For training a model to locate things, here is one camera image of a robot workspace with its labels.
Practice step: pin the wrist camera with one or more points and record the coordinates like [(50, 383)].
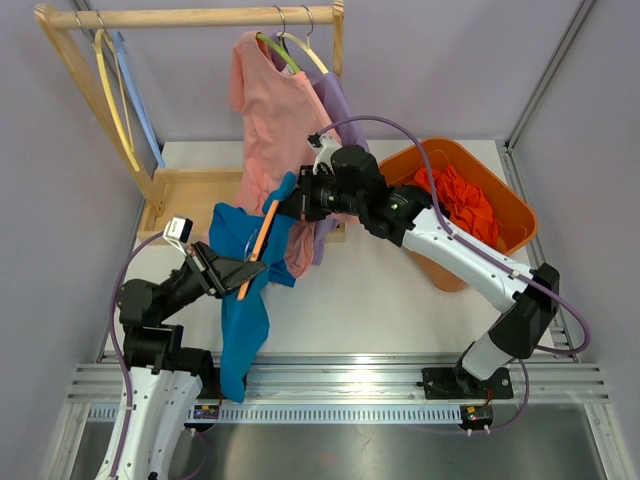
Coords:
[(323, 146), (177, 232)]

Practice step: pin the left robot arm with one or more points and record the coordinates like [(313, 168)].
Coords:
[(161, 378)]

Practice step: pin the aluminium frame rail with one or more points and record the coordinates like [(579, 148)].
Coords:
[(354, 389)]

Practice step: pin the cream hanger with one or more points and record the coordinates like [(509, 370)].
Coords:
[(310, 45)]

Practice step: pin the orange plastic basket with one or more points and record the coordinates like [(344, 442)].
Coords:
[(516, 220)]

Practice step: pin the orange t shirt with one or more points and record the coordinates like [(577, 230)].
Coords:
[(467, 205)]

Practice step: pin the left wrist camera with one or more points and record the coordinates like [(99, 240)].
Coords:
[(177, 232)]

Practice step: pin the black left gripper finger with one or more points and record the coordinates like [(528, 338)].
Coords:
[(229, 282), (226, 268)]

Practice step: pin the orange tan hanger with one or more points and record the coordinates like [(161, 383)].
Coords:
[(257, 250)]

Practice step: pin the blue t shirt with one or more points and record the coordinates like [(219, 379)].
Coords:
[(244, 319)]

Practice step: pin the purple t shirt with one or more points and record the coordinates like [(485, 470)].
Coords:
[(329, 91)]

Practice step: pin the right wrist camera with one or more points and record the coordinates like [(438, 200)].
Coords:
[(323, 146)]

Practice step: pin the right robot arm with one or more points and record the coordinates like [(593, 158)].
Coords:
[(347, 180)]

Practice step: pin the yellow hanger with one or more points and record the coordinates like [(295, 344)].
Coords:
[(103, 42)]

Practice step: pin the pink t shirt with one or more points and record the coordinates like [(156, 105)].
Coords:
[(279, 110)]

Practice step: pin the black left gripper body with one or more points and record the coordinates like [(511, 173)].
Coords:
[(209, 277)]

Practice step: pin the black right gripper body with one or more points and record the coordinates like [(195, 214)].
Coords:
[(320, 193)]

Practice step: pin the green hanger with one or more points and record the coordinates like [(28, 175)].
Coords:
[(280, 49)]

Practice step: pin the light blue hanger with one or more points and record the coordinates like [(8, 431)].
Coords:
[(134, 97)]

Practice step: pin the wooden clothes rack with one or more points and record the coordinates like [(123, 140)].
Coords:
[(188, 191)]

